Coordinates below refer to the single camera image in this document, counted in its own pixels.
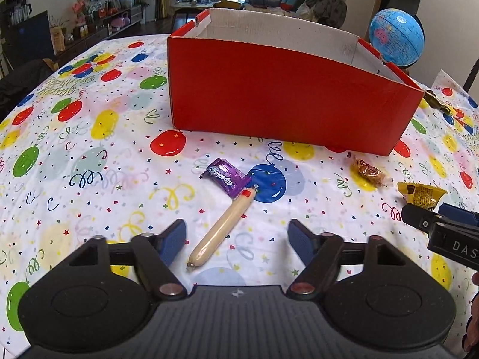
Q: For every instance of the blue desk globe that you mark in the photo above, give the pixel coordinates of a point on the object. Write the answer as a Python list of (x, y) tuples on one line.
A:
[(396, 39)]

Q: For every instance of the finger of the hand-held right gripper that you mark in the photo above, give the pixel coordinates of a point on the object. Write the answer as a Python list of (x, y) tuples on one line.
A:
[(417, 216), (460, 214)]

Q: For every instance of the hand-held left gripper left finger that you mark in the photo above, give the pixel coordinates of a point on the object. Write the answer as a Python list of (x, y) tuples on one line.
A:
[(174, 240)]

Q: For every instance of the beige sausage stick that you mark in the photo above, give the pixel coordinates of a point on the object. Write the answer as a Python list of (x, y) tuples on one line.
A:
[(220, 230)]

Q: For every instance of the person's right hand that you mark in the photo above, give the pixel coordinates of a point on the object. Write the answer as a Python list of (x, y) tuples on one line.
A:
[(473, 321)]

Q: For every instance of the round white coffee table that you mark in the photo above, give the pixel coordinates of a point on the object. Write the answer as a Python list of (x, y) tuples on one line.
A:
[(183, 9)]

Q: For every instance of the yellow snack packet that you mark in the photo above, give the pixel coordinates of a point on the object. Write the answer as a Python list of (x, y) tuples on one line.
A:
[(421, 194)]

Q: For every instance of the pink flower bouquet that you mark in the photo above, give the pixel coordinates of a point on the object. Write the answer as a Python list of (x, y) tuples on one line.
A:
[(79, 9)]

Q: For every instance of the pink toy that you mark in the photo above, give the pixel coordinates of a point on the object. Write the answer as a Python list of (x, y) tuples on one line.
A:
[(120, 20)]

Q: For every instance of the pile of clothes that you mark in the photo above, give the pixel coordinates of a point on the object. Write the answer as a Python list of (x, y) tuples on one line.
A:
[(325, 5)]

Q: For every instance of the red cardboard box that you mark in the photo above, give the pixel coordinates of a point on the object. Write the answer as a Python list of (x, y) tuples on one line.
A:
[(284, 93)]

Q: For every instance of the black tall cabinet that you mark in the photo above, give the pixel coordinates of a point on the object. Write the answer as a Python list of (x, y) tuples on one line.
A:
[(26, 41)]

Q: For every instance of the balloon printed tablecloth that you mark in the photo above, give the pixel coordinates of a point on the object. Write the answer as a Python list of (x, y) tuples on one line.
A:
[(93, 157)]

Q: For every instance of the golden brown wrapped candy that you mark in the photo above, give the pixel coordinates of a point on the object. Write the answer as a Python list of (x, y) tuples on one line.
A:
[(370, 172)]

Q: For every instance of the olive green snack wrapper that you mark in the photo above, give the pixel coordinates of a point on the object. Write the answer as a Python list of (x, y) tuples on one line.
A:
[(436, 101)]

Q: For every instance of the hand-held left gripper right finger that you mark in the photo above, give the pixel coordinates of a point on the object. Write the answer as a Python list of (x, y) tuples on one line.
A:
[(299, 240)]

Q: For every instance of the dark television cabinet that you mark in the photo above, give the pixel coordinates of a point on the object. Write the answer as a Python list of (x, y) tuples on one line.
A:
[(101, 31)]

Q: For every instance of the yellow giraffe chair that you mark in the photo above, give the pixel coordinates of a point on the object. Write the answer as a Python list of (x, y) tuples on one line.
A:
[(226, 4)]

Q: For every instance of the brown paper bag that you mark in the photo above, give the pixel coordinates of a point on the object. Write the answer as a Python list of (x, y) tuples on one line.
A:
[(57, 39)]

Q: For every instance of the purple candy packet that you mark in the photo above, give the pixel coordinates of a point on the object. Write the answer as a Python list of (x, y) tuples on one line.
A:
[(224, 177)]

